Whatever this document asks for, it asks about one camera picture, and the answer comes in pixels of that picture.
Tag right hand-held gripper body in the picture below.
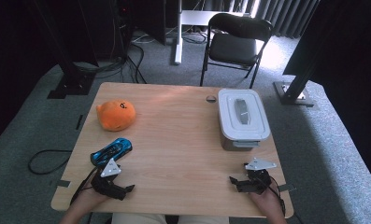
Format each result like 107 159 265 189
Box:
242 158 278 196

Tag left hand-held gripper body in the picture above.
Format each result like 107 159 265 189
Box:
91 158 124 198

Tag blue toy car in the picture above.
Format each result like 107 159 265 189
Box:
90 137 134 167

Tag grey translucent storage box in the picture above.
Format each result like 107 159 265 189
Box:
220 130 270 152

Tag white plastic storage box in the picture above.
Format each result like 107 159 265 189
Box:
217 88 272 144

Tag orange plush toy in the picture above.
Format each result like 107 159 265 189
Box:
95 99 137 133

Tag person's right hand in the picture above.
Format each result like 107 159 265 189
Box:
248 186 285 216

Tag person's left hand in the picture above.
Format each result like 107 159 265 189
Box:
71 186 110 213

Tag person's legs in beige trousers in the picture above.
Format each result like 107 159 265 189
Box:
111 212 229 224

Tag black metal stand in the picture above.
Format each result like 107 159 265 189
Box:
33 0 97 100
273 0 331 108

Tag black folding chair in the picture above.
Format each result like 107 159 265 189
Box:
200 12 274 90

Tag black curtain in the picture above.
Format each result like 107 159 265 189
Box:
0 0 63 153
282 0 371 190

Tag grey curtain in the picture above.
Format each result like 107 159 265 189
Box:
205 0 321 39

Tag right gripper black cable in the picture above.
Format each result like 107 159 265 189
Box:
268 175 288 217

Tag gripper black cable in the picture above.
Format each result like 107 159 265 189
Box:
268 175 288 217
70 167 98 204

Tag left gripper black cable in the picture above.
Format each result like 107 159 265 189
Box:
70 167 98 204

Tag black looped floor cable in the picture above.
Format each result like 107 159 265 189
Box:
27 148 74 175

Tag bundle of floor cables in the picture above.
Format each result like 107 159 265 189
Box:
74 31 149 85

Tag white desk frame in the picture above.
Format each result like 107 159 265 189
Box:
173 0 252 65

